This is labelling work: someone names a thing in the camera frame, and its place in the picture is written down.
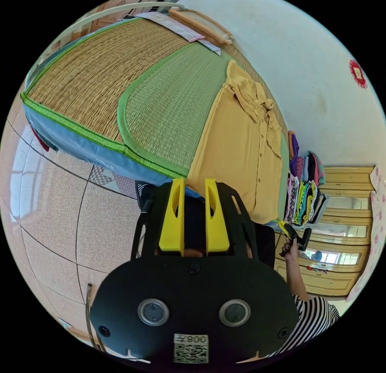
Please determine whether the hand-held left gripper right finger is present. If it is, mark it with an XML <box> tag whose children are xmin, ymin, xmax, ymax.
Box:
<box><xmin>205</xmin><ymin>177</ymin><xmax>232</xmax><ymax>256</ymax></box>

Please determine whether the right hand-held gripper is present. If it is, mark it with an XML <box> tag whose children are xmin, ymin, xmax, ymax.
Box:
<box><xmin>278</xmin><ymin>221</ymin><xmax>305</xmax><ymax>258</ymax></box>

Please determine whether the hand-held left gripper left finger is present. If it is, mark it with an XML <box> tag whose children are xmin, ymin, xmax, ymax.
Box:
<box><xmin>159</xmin><ymin>177</ymin><xmax>185</xmax><ymax>257</ymax></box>

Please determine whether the person's right forearm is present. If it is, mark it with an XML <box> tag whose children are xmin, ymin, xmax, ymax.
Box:
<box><xmin>284</xmin><ymin>255</ymin><xmax>311</xmax><ymax>302</ymax></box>

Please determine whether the yellow shirt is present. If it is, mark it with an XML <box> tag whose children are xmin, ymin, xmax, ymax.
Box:
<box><xmin>186</xmin><ymin>60</ymin><xmax>284</xmax><ymax>225</ymax></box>

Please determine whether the person's right hand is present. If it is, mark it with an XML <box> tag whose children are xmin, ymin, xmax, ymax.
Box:
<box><xmin>282</xmin><ymin>236</ymin><xmax>300</xmax><ymax>261</ymax></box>

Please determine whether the pile of clothes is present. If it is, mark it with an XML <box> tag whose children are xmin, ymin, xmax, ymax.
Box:
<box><xmin>284</xmin><ymin>130</ymin><xmax>331</xmax><ymax>228</ymax></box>

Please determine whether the yellow wooden cupboard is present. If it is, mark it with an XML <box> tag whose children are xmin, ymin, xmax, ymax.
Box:
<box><xmin>273</xmin><ymin>166</ymin><xmax>376</xmax><ymax>298</ymax></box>

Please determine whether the pink flowered curtain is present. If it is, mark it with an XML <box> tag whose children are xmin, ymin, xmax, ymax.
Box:
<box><xmin>346</xmin><ymin>164</ymin><xmax>386</xmax><ymax>302</ymax></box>

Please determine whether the person's body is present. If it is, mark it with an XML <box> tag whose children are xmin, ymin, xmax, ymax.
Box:
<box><xmin>255</xmin><ymin>223</ymin><xmax>341</xmax><ymax>362</ymax></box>

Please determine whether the bed with woven mats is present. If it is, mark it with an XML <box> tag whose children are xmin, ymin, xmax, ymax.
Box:
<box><xmin>20</xmin><ymin>9</ymin><xmax>291</xmax><ymax>229</ymax></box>

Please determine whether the pink and white folded cloth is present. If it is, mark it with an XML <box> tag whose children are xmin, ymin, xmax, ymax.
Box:
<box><xmin>135</xmin><ymin>12</ymin><xmax>222</xmax><ymax>56</ymax></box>

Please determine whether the orange framed woven pillow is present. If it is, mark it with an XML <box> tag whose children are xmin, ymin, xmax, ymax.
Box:
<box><xmin>168</xmin><ymin>7</ymin><xmax>235</xmax><ymax>46</ymax></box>

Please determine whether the red wall ornament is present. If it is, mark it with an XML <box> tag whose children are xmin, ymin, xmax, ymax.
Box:
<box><xmin>348</xmin><ymin>59</ymin><xmax>369</xmax><ymax>89</ymax></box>

